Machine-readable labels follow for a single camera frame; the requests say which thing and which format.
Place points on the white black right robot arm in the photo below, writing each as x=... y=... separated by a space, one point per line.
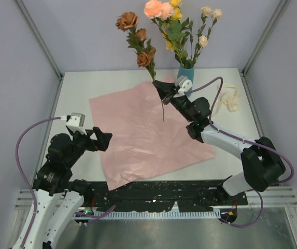
x=262 y=165

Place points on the pink peony stem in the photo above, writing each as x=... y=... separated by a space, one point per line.
x=154 y=10

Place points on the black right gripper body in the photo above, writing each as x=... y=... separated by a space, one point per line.
x=181 y=104

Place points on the teal ceramic vase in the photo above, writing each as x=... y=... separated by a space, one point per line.
x=189 y=73

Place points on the purple wrapping paper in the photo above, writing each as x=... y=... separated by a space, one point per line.
x=148 y=139

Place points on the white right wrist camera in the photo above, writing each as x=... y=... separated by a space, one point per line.
x=183 y=84

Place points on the cream printed ribbon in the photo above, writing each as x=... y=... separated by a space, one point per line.
x=228 y=97

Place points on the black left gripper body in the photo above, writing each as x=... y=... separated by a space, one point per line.
x=82 y=142

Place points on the yellow rose stem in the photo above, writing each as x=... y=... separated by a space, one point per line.
x=175 y=31

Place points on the right aluminium frame post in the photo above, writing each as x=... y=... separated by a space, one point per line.
x=269 y=28

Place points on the left aluminium frame post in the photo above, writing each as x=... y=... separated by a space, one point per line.
x=37 y=35

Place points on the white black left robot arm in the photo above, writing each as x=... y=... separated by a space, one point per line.
x=55 y=197

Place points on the white slotted cable duct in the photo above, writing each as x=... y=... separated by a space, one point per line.
x=173 y=214

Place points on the brown rose stem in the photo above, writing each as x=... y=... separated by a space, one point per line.
x=138 y=40

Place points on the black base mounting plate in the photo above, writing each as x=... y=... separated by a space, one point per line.
x=159 y=196

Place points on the aluminium frame post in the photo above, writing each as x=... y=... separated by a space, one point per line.
x=37 y=35
x=269 y=28

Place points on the cream rose stem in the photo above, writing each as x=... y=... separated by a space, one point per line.
x=209 y=18

